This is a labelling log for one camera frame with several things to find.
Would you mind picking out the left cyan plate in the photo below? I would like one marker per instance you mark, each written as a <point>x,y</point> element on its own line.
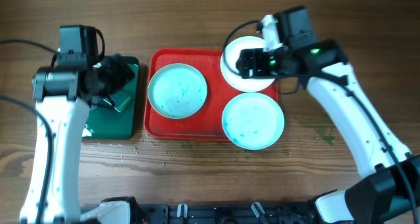
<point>177,91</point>

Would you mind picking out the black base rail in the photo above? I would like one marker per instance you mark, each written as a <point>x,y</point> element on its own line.
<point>289,213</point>

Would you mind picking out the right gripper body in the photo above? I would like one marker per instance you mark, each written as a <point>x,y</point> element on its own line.
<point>266,64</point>

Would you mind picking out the green sponge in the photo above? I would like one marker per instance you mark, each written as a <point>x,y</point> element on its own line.
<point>118,102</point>

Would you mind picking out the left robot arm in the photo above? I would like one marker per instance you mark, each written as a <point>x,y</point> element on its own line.
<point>64,92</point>

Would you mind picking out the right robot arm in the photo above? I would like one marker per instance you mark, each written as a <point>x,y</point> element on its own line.
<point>389,171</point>

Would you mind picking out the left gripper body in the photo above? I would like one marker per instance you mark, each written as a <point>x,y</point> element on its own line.
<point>111,77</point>

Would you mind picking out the black tub with green water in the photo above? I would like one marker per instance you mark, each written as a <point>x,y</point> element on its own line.
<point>106,123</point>

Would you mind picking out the lower right cyan plate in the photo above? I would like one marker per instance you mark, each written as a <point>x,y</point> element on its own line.
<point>253,121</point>

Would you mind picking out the red plastic tray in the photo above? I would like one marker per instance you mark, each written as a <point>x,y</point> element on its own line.
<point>206,123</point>

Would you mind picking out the cyan plate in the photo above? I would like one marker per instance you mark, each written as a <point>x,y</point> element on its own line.
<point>177,91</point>
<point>253,121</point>

